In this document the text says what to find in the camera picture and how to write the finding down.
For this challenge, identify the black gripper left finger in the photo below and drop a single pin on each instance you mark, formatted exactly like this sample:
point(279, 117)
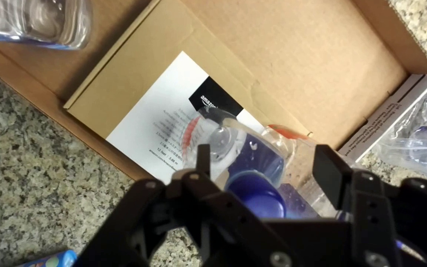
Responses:
point(134, 227)

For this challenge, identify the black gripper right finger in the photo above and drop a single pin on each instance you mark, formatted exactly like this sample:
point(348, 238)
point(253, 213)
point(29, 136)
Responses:
point(371, 216)

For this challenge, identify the grey tube with blue end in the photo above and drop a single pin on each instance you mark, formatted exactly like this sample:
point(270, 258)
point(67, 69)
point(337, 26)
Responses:
point(52, 259)

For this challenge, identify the white printed paper label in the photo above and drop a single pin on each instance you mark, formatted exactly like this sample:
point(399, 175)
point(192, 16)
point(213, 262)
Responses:
point(149, 127)

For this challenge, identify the flat brown cardboard box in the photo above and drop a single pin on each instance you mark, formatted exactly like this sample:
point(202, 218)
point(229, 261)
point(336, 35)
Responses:
point(140, 74)

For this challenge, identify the clear plastic bottle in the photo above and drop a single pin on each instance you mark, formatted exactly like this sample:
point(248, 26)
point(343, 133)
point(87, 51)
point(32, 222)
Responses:
point(422, 142)

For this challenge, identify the shallow open cardboard tray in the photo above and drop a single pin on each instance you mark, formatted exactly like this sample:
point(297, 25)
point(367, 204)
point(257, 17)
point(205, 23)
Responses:
point(297, 44)

